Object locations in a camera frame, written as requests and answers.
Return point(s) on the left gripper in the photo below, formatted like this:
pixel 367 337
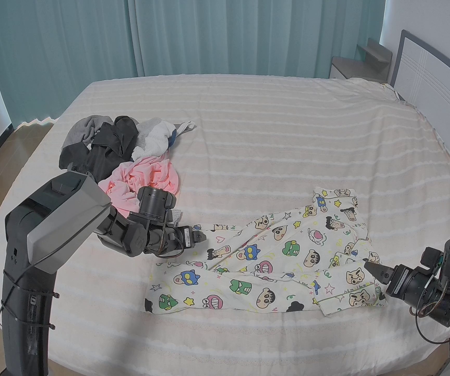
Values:
pixel 182 240

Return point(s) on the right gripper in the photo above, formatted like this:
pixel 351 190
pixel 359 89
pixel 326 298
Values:
pixel 408 286

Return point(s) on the white printed pyjama top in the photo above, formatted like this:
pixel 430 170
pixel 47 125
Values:
pixel 279 249

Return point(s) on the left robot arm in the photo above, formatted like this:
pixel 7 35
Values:
pixel 64 210

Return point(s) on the pile of clothes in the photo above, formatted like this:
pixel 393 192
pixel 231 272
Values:
pixel 103 151

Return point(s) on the pink garment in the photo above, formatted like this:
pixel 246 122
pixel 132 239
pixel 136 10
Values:
pixel 146 174

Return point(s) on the bed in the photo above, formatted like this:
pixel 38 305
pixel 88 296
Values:
pixel 272 131

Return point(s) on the grey bedside table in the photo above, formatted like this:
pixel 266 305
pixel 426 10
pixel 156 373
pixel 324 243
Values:
pixel 350 69

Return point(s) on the blue-green curtain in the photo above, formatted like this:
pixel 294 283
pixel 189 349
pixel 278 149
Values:
pixel 64 41
pixel 248 22

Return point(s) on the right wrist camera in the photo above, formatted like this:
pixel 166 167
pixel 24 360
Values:
pixel 432 257

